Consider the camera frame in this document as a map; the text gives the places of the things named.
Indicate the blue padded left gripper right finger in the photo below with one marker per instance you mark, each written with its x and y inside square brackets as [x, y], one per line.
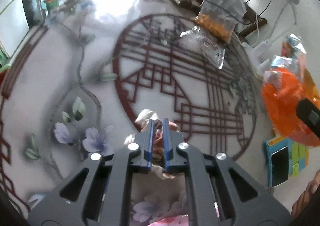
[219, 191]

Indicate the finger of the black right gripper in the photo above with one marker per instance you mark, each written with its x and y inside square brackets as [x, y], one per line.
[308, 113]

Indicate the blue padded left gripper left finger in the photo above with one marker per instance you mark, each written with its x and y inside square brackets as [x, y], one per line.
[98, 191]

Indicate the orange plastic bag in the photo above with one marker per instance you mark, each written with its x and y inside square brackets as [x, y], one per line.
[281, 94]

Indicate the pink plastic wrapper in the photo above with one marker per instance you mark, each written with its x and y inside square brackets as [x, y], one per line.
[176, 216]

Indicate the paper trash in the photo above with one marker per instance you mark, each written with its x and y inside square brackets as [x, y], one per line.
[142, 120]

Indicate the clear crinkled plastic wrapper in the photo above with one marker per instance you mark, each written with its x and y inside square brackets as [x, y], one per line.
[202, 42]

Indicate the person's right hand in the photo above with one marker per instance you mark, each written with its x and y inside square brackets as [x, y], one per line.
[305, 196]

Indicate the black smartphone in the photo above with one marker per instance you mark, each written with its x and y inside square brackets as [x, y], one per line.
[279, 166]

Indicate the clear bag with orange snacks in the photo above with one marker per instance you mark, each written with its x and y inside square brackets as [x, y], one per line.
[220, 17]

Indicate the red bin with green rim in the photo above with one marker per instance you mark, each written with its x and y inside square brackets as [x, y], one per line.
[3, 70]

